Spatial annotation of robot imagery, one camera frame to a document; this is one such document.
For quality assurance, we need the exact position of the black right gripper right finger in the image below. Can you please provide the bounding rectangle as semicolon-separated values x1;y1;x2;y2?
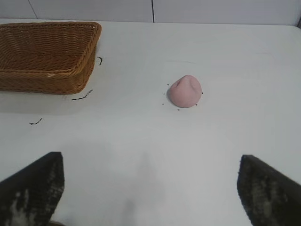
237;154;301;226

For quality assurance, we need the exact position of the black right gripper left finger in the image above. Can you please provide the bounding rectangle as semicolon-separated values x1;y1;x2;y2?
0;152;65;226

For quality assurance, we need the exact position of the pink peach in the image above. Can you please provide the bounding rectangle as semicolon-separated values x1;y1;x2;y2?
166;74;203;109

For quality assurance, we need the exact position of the brown wicker basket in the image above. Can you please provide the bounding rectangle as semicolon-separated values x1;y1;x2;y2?
0;21;103;95

